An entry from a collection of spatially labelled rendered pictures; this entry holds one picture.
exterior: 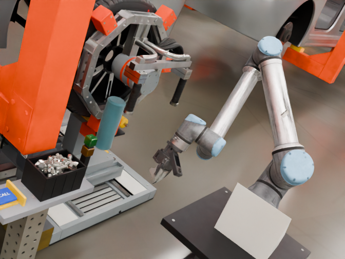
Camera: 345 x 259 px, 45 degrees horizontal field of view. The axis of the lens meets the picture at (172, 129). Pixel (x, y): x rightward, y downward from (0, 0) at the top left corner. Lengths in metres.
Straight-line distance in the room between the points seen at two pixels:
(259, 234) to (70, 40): 1.22
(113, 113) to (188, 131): 0.36
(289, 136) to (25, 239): 1.22
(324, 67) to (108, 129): 3.80
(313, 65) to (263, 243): 3.62
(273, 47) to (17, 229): 1.42
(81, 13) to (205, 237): 1.18
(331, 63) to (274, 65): 3.29
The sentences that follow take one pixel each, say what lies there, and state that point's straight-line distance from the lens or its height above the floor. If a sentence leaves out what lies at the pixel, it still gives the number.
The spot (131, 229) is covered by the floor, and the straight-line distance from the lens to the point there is 2.41.
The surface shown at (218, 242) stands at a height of 0.30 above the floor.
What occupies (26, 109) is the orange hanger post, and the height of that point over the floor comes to 0.72.
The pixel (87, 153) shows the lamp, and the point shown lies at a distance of 1.79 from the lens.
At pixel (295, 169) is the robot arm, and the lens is 1.93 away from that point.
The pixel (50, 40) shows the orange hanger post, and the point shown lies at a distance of 1.58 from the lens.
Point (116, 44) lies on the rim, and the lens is 2.08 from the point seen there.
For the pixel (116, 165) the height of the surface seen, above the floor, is 0.15.
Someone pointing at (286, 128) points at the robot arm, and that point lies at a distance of 2.00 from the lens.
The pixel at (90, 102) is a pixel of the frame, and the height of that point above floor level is 0.68.
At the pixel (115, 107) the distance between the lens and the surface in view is 1.93.
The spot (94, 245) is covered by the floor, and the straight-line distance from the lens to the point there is 2.25.
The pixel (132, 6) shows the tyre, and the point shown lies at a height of 1.13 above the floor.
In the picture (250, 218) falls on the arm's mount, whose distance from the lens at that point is 2.07.
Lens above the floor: 1.54
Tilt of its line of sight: 25 degrees down
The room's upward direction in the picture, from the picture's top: 22 degrees clockwise
